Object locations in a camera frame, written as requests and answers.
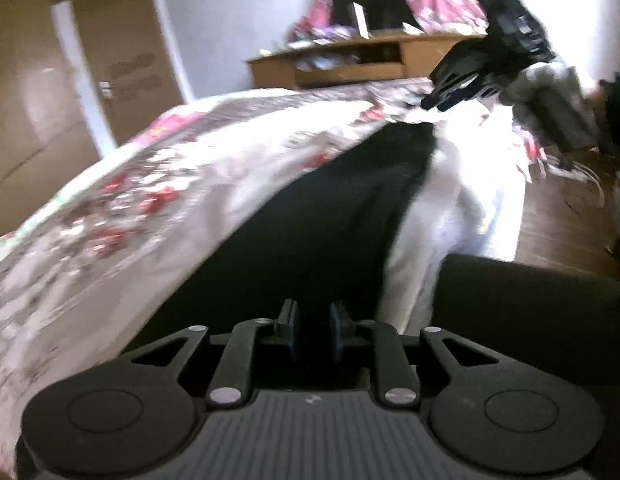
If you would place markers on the brown wooden wardrobe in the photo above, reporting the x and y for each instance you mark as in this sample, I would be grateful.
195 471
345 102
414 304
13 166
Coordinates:
29 85

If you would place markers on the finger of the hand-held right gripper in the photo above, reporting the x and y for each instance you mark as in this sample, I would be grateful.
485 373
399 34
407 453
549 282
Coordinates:
460 62
462 92

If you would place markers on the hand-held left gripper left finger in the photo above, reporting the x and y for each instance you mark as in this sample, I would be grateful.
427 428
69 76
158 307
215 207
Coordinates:
294 327

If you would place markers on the brown wooden door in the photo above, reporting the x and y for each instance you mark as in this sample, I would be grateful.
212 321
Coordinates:
129 60

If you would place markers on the white bed sheet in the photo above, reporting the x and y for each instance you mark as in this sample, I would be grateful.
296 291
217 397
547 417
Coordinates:
465 195

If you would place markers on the floral beige blanket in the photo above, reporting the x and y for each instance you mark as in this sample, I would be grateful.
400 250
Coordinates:
164 200

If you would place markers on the wooden cabinet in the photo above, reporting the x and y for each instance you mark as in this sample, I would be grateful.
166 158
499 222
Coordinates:
340 62

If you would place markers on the dark television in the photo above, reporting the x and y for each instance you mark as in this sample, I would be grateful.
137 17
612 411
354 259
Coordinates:
365 0

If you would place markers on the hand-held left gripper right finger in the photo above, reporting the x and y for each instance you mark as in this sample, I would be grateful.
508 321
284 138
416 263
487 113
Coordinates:
336 327

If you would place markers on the white box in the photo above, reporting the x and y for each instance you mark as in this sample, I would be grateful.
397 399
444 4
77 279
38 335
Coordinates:
361 20

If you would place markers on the pink cartoon print bed sheet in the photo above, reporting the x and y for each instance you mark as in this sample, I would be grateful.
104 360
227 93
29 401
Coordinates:
167 120

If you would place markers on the dark blurred object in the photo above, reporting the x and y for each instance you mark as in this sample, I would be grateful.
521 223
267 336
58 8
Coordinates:
615 115

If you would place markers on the black pants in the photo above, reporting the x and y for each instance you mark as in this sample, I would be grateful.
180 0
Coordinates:
330 220

